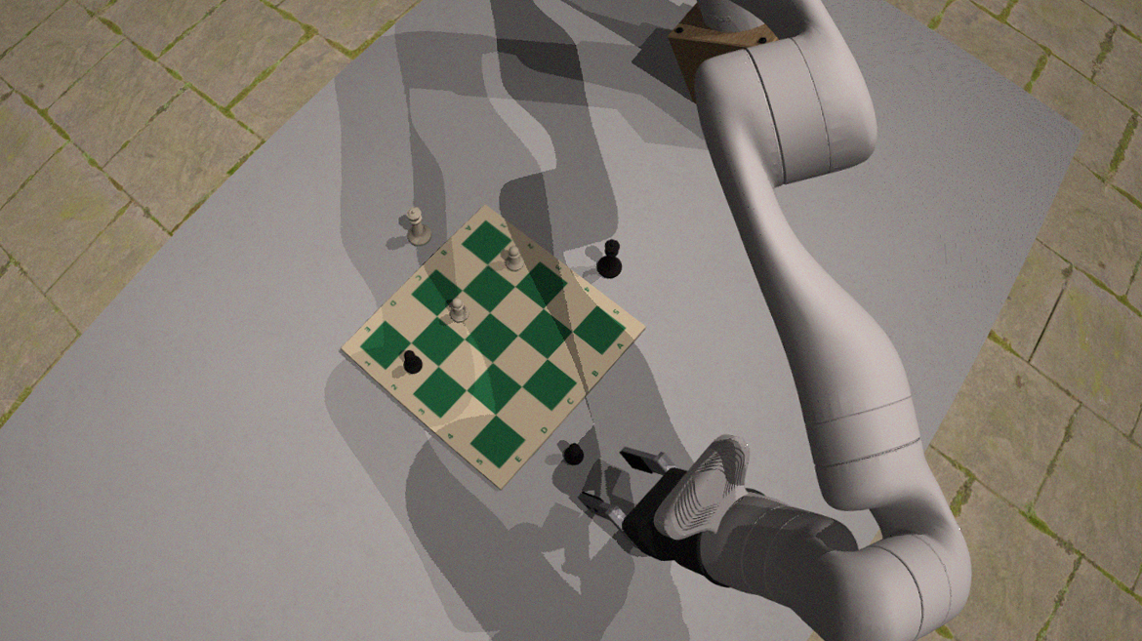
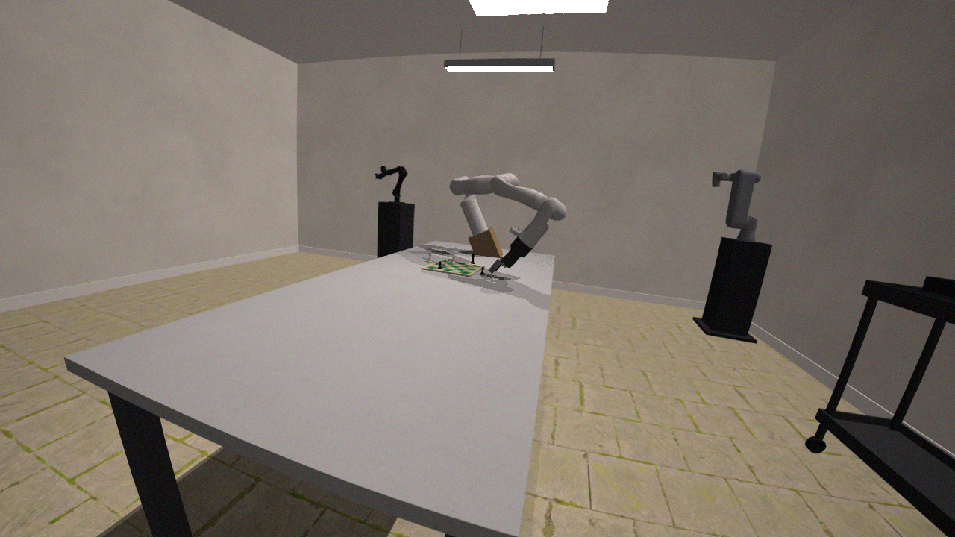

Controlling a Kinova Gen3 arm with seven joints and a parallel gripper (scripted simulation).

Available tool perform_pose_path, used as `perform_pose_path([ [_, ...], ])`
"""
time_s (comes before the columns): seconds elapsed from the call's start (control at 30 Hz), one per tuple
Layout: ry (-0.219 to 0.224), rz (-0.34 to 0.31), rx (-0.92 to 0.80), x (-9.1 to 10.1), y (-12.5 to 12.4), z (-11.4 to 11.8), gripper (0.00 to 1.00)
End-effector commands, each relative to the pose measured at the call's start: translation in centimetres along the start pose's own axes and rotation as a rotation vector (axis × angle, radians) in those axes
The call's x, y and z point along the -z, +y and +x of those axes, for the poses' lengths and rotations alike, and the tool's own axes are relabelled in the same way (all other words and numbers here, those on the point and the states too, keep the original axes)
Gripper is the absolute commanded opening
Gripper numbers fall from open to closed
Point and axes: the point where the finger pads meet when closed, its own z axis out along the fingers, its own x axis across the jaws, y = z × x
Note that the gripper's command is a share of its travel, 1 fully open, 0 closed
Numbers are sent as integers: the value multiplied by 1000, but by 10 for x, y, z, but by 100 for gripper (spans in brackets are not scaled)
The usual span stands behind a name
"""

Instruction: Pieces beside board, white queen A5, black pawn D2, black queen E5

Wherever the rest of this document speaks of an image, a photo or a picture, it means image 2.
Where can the green and cream chessboard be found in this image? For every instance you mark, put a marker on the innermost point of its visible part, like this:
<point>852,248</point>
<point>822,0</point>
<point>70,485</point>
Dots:
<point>464,269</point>

